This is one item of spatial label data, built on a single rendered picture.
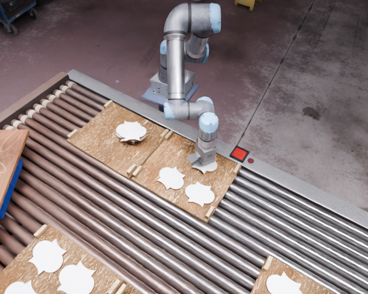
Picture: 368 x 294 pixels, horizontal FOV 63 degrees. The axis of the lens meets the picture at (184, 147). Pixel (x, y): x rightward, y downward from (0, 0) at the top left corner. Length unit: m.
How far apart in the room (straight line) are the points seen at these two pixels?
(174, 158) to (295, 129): 1.80
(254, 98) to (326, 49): 1.36
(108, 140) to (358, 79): 3.08
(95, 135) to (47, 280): 0.72
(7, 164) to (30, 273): 0.48
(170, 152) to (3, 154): 0.76
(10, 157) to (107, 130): 0.47
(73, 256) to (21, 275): 0.19
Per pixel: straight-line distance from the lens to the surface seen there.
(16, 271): 1.39
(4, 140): 1.64
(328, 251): 1.44
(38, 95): 1.95
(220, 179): 1.43
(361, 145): 3.23
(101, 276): 1.28
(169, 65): 1.31
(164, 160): 1.49
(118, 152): 1.54
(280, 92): 3.43
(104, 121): 1.69
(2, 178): 1.50
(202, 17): 1.34
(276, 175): 1.54
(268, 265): 1.28
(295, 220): 1.44
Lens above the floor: 2.14
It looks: 52 degrees down
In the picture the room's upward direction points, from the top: 2 degrees clockwise
